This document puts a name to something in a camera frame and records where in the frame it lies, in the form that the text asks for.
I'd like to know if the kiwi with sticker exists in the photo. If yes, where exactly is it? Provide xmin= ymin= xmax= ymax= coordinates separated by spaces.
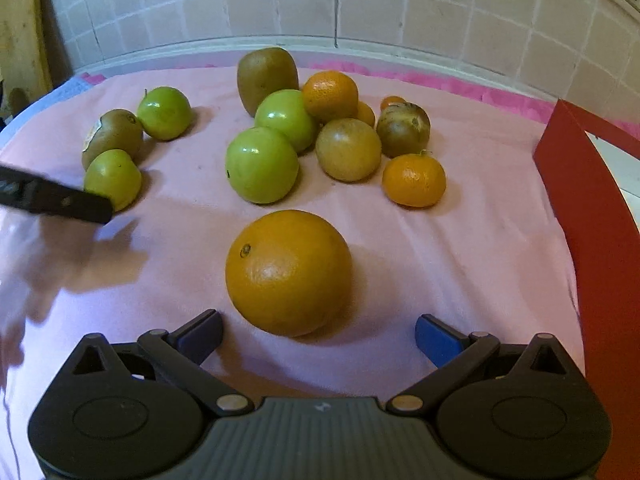
xmin=81 ymin=108 xmax=143 ymax=170

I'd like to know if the tiny orange kumquat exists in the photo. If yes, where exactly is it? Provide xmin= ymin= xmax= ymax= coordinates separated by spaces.
xmin=380 ymin=96 xmax=406 ymax=112

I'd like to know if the mandarin orange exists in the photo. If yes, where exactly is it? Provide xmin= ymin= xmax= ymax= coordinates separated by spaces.
xmin=382 ymin=153 xmax=447 ymax=208
xmin=302 ymin=70 xmax=359 ymax=124

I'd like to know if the wooden board at left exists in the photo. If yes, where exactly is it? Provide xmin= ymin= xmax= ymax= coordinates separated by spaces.
xmin=1 ymin=0 xmax=52 ymax=117

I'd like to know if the mandarin orange back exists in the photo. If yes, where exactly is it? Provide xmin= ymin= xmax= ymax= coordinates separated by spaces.
xmin=302 ymin=70 xmax=359 ymax=124

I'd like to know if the yellow-brown round fruit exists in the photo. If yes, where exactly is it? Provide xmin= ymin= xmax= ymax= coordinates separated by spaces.
xmin=314 ymin=118 xmax=382 ymax=183

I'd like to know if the large green apple front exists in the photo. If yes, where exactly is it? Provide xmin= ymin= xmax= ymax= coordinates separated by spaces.
xmin=226 ymin=127 xmax=299 ymax=205

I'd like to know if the red box white inside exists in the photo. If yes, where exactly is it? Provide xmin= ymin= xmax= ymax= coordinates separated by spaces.
xmin=534 ymin=100 xmax=639 ymax=479

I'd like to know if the tall brown kiwi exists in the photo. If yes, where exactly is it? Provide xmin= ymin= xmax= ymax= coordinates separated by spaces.
xmin=236 ymin=47 xmax=299 ymax=117

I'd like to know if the small mandarin behind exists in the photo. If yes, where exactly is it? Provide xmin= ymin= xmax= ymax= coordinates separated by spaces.
xmin=356 ymin=101 xmax=376 ymax=128

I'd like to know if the large orange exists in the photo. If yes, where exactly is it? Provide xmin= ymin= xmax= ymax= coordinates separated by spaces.
xmin=224 ymin=209 xmax=354 ymax=338

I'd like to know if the pink cloth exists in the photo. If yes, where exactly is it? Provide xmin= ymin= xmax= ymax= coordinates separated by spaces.
xmin=0 ymin=60 xmax=640 ymax=480

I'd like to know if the striped passion fruit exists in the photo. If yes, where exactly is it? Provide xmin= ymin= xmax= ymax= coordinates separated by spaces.
xmin=376 ymin=102 xmax=431 ymax=158

